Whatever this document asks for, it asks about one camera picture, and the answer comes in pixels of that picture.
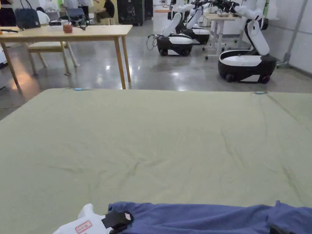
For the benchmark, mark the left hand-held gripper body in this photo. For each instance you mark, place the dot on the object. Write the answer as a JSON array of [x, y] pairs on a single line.
[[82, 223]]

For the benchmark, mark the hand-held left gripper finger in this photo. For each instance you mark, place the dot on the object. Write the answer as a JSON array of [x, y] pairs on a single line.
[[124, 219]]

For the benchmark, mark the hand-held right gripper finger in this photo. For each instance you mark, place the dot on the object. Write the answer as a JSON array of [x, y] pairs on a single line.
[[279, 230]]

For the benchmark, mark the dark blue shirt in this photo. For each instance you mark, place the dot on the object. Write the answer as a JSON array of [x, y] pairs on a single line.
[[207, 219]]

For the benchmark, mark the bed with pale green sheet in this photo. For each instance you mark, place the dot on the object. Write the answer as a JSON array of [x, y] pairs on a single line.
[[156, 146]]

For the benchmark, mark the large white black wheeled robot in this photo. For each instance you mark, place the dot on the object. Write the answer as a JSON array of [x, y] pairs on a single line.
[[243, 63]]

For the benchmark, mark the black cabinet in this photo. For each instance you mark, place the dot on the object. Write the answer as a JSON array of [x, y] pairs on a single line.
[[129, 12]]

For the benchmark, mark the group of people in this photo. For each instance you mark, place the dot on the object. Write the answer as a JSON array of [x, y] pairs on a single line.
[[78, 4]]

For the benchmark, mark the white standing desk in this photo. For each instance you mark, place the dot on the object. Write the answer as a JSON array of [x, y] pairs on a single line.
[[223, 18]]

